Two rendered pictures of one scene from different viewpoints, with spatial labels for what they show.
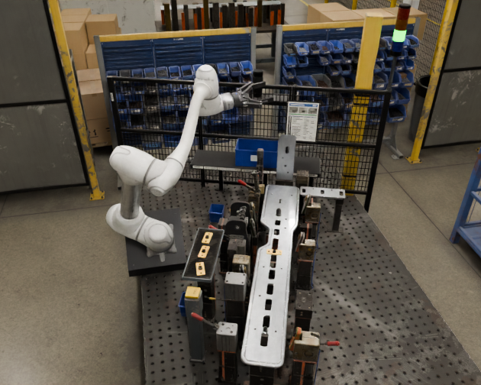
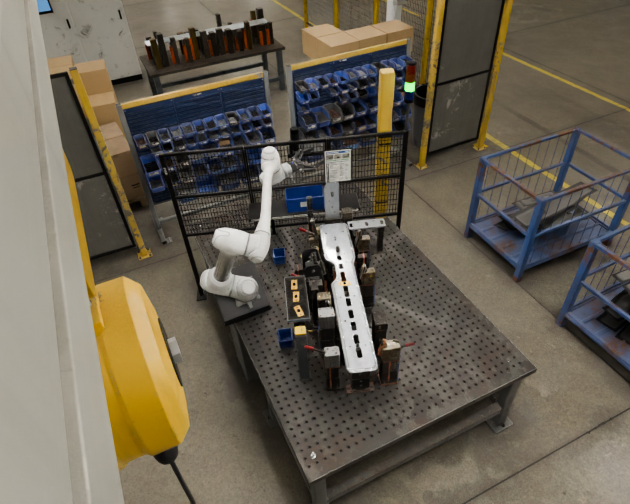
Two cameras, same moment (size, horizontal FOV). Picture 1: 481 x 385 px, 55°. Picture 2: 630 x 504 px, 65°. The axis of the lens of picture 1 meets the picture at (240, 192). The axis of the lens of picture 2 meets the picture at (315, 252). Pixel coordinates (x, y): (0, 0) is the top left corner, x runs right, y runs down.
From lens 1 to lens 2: 92 cm
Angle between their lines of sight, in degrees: 11
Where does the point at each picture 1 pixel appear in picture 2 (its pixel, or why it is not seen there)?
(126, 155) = (227, 236)
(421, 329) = (462, 318)
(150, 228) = (241, 284)
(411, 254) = (436, 254)
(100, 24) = (91, 74)
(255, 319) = (347, 339)
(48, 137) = (90, 209)
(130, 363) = (233, 394)
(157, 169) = (254, 243)
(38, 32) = (68, 114)
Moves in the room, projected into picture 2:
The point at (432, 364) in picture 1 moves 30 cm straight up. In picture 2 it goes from (475, 342) to (483, 312)
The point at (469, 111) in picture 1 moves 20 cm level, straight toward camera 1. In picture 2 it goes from (463, 115) to (462, 123)
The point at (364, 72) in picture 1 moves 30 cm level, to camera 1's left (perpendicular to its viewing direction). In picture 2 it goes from (384, 118) to (346, 125)
